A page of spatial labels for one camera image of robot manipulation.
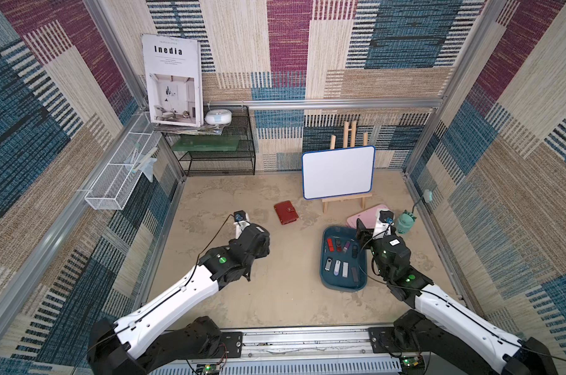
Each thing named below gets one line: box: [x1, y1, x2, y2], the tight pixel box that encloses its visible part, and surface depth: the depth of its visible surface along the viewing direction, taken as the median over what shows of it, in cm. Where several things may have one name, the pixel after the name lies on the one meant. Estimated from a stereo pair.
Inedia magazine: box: [141, 33, 205, 128], surface depth 79 cm
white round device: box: [204, 108, 233, 125], surface depth 89 cm
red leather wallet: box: [273, 200, 299, 225], surface depth 107 cm
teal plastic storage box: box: [319, 225, 368, 293], surface depth 91 cm
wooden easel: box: [321, 120, 373, 214], surface depth 93 cm
